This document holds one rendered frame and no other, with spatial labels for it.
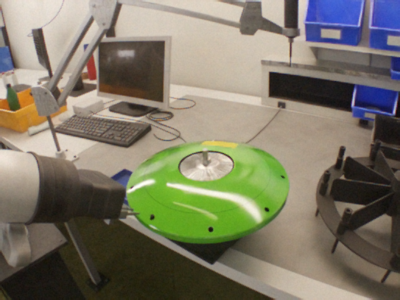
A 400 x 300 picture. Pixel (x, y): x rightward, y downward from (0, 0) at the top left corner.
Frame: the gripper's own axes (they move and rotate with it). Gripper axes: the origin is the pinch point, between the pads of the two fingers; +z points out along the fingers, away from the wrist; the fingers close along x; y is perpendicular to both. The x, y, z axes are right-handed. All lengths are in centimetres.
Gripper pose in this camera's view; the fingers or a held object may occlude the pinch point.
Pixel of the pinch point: (135, 211)
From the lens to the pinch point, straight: 44.2
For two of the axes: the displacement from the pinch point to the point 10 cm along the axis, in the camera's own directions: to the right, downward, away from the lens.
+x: -7.8, -2.4, 5.8
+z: 5.5, 1.8, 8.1
